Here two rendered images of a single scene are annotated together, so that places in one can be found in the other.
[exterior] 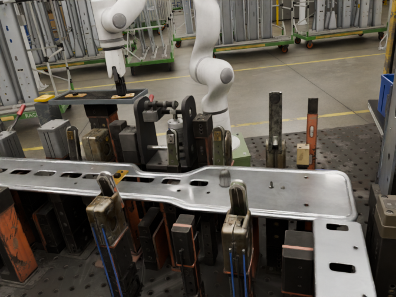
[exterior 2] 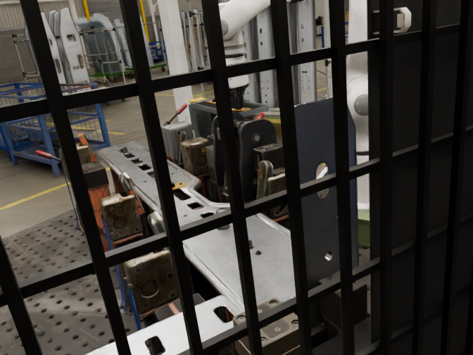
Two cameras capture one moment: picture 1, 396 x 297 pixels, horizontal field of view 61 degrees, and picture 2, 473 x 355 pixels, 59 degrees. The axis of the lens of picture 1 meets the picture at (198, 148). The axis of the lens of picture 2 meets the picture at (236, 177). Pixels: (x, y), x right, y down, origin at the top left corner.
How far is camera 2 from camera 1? 75 cm
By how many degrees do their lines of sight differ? 41
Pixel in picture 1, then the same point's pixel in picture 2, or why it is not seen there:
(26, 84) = (307, 88)
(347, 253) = (182, 339)
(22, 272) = (105, 244)
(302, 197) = (255, 270)
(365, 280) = not seen: outside the picture
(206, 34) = not seen: hidden behind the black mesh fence
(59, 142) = (172, 144)
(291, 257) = (158, 315)
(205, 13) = (354, 20)
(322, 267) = (143, 334)
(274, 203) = (222, 263)
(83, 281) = not seen: hidden behind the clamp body
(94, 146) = (186, 153)
